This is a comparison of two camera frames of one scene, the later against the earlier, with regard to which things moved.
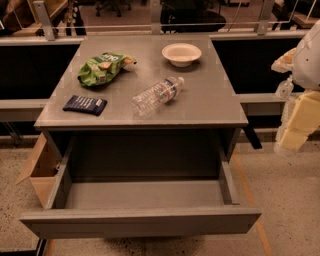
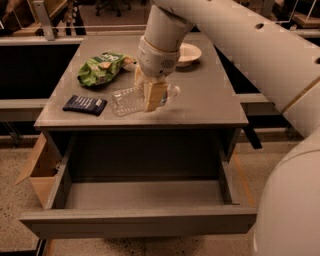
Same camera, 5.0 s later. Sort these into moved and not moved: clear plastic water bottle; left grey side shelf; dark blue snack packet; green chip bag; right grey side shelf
Moved: clear plastic water bottle
Not moved: dark blue snack packet; right grey side shelf; left grey side shelf; green chip bag
